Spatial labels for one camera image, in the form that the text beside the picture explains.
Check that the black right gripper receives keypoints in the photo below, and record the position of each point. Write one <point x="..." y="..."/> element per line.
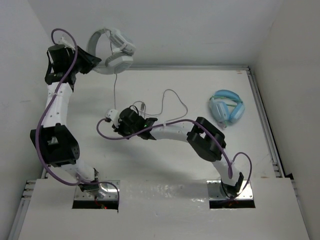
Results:
<point x="119" y="128"/>

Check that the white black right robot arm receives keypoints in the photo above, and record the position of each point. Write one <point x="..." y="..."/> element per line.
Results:
<point x="205" y="139"/>

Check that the light blue headphones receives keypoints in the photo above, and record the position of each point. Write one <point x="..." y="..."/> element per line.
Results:
<point x="226" y="107"/>

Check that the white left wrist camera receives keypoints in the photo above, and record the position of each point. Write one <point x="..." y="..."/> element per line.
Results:
<point x="63" y="41"/>

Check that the metal base plate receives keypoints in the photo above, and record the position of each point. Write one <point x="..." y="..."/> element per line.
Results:
<point x="102" y="191"/>
<point x="218" y="193"/>

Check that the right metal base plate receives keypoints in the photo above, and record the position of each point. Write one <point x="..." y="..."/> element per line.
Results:
<point x="218" y="193"/>

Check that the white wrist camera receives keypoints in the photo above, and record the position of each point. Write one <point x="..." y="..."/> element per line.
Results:
<point x="63" y="41"/>
<point x="112" y="116"/>

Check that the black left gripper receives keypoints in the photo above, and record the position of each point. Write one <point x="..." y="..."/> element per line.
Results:
<point x="90" y="61"/>

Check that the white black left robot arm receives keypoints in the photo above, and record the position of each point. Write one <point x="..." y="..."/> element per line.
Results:
<point x="52" y="139"/>

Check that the white grey headphones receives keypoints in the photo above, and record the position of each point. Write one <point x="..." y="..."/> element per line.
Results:
<point x="122" y="51"/>

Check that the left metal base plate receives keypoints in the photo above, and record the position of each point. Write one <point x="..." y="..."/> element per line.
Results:
<point x="102" y="191"/>

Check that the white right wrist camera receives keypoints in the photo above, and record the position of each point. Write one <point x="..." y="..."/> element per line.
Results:
<point x="112" y="116"/>

